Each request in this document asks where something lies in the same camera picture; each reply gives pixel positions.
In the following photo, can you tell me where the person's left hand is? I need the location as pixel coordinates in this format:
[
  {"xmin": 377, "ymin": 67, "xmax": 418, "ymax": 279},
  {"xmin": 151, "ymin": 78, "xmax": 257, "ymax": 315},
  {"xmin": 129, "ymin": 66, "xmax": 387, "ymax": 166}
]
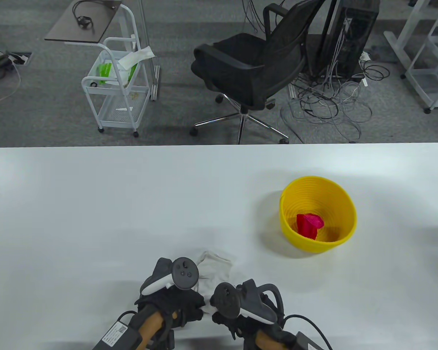
[{"xmin": 135, "ymin": 284, "xmax": 207, "ymax": 328}]

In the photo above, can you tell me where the person's right hand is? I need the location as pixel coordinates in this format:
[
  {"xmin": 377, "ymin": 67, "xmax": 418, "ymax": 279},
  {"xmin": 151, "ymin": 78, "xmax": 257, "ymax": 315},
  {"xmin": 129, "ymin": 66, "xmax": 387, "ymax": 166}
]
[{"xmin": 212, "ymin": 310, "xmax": 296, "ymax": 343}]

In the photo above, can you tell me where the thick white sock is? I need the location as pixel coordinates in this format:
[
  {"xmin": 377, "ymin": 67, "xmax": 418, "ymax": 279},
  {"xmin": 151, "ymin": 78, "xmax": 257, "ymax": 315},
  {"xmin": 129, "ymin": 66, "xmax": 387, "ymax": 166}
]
[{"xmin": 196, "ymin": 250, "xmax": 237, "ymax": 315}]

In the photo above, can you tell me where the pink sock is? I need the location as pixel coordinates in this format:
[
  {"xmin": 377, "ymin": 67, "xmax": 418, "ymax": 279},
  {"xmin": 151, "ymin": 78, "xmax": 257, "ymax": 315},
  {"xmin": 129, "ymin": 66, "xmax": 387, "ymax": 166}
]
[
  {"xmin": 296, "ymin": 213, "xmax": 324, "ymax": 240},
  {"xmin": 303, "ymin": 214, "xmax": 324, "ymax": 230}
]

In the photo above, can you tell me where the person's right forearm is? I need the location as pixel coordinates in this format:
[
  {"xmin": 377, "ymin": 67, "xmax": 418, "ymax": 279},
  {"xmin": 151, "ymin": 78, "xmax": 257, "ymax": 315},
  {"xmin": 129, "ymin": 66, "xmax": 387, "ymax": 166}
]
[{"xmin": 255, "ymin": 330, "xmax": 289, "ymax": 350}]

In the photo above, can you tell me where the person's left forearm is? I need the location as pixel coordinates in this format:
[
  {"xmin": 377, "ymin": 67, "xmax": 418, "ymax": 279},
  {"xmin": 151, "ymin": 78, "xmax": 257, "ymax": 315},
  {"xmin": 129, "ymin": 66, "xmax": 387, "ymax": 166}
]
[{"xmin": 137, "ymin": 308, "xmax": 177, "ymax": 350}]

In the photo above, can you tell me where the grey white hand controller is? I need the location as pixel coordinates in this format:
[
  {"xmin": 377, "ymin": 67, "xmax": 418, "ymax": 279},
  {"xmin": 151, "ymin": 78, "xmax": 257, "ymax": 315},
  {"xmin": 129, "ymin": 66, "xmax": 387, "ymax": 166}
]
[
  {"xmin": 210, "ymin": 279, "xmax": 286, "ymax": 325},
  {"xmin": 141, "ymin": 257, "xmax": 199, "ymax": 296}
]

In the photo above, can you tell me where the black labelled wrist box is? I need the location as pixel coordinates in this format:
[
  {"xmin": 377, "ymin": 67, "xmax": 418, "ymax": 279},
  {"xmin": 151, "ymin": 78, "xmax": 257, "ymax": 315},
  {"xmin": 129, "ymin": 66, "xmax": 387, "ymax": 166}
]
[
  {"xmin": 91, "ymin": 310, "xmax": 143, "ymax": 350},
  {"xmin": 285, "ymin": 315, "xmax": 333, "ymax": 350}
]

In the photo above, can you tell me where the yellow woven basket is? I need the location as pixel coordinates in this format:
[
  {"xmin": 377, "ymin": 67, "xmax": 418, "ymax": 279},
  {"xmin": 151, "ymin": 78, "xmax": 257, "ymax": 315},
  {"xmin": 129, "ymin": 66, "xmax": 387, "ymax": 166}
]
[{"xmin": 279, "ymin": 176, "xmax": 357, "ymax": 254}]

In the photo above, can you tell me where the white rolling cart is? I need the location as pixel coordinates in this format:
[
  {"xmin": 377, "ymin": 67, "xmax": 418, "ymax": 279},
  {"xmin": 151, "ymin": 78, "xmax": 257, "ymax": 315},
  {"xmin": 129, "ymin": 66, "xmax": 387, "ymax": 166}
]
[{"xmin": 81, "ymin": 36, "xmax": 151, "ymax": 138}]

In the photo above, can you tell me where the grey metal stand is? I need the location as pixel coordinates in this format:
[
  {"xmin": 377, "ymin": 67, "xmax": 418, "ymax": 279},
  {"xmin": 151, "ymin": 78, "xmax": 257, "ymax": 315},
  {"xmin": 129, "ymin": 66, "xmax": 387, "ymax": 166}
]
[{"xmin": 137, "ymin": 0, "xmax": 161, "ymax": 101}]

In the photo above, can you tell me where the black office chair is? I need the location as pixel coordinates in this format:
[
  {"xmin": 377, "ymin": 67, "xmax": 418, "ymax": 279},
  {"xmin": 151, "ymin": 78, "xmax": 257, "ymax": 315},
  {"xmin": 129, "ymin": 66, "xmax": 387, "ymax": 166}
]
[{"xmin": 189, "ymin": 0, "xmax": 331, "ymax": 144}]

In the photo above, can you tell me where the green white packet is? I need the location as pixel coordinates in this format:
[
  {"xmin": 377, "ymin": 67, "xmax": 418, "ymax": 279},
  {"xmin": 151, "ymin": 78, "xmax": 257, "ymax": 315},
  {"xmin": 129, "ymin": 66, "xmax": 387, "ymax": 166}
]
[{"xmin": 97, "ymin": 63, "xmax": 139, "ymax": 86}]

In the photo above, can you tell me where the white cloth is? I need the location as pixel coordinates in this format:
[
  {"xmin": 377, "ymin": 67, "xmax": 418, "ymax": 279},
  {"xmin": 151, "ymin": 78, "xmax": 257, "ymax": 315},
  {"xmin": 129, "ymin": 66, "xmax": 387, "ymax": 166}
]
[{"xmin": 118, "ymin": 46, "xmax": 155, "ymax": 70}]

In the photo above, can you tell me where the floor socket box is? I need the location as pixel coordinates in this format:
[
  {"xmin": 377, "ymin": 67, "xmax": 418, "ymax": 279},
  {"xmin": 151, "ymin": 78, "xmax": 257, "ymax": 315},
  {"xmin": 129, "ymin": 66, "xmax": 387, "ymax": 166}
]
[{"xmin": 7, "ymin": 51, "xmax": 33, "ymax": 66}]

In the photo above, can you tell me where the brown top side table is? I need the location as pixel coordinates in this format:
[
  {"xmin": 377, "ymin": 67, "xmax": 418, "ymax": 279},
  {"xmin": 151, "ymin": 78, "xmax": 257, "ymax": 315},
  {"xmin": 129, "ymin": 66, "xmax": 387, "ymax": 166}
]
[{"xmin": 44, "ymin": 0, "xmax": 137, "ymax": 48}]

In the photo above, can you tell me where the white metal rack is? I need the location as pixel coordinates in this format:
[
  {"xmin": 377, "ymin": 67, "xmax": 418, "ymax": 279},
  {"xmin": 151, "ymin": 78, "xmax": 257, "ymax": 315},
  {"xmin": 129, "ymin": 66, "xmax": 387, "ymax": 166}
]
[{"xmin": 405, "ymin": 0, "xmax": 438, "ymax": 113}]

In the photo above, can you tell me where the white power strip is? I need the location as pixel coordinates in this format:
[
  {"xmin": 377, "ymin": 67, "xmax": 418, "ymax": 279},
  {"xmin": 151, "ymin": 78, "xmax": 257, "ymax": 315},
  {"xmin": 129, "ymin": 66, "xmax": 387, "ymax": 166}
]
[{"xmin": 358, "ymin": 51, "xmax": 371, "ymax": 87}]

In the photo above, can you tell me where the black computer tower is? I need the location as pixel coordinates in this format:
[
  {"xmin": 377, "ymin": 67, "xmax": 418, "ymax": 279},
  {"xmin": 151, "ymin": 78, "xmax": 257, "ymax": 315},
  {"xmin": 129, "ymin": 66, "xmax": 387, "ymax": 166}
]
[{"xmin": 316, "ymin": 0, "xmax": 381, "ymax": 79}]

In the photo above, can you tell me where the tangle of cables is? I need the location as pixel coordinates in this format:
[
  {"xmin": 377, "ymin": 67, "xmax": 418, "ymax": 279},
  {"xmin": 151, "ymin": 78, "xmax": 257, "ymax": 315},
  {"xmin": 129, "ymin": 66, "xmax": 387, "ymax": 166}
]
[{"xmin": 280, "ymin": 51, "xmax": 390, "ymax": 143}]

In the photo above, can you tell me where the white cable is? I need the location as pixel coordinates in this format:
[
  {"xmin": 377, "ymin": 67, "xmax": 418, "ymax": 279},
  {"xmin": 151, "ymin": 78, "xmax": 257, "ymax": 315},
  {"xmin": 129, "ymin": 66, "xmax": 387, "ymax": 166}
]
[{"xmin": 0, "ymin": 62, "xmax": 21, "ymax": 104}]

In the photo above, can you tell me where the black coiled cable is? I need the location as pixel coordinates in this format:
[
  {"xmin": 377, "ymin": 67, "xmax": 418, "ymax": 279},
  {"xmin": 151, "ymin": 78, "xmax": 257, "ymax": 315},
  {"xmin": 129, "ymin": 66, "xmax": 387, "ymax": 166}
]
[{"xmin": 72, "ymin": 0, "xmax": 95, "ymax": 30}]

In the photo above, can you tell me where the white desk frame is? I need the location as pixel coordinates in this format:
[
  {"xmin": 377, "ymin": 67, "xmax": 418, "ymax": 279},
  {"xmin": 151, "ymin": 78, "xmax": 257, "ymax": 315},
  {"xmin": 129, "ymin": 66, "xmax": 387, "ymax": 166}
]
[{"xmin": 383, "ymin": 0, "xmax": 438, "ymax": 79}]

